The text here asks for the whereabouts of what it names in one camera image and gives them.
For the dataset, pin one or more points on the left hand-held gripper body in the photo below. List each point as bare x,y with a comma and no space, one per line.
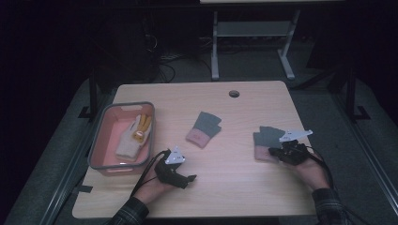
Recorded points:
170,170

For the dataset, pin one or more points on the person's right hand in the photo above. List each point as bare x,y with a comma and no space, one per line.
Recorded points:
313,175

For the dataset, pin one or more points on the white metal desk frame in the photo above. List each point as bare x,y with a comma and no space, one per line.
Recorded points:
253,28

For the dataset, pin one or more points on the metal floor rail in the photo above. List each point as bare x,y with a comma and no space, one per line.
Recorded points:
72,168
369,156

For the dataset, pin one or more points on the person's left hand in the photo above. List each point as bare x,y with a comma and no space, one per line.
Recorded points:
153,189

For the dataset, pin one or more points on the black metal stand post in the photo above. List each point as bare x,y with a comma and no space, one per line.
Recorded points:
93,93
351,93

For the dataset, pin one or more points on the dark tape strip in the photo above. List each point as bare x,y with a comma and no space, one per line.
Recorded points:
84,189

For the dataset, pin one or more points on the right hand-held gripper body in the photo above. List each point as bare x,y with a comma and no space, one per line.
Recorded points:
294,153

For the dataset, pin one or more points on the grey and pink fingerless glove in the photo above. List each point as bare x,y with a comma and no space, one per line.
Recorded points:
266,140
205,128

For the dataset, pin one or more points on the pink plastic bin grey rim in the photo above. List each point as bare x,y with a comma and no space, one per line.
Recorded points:
106,137

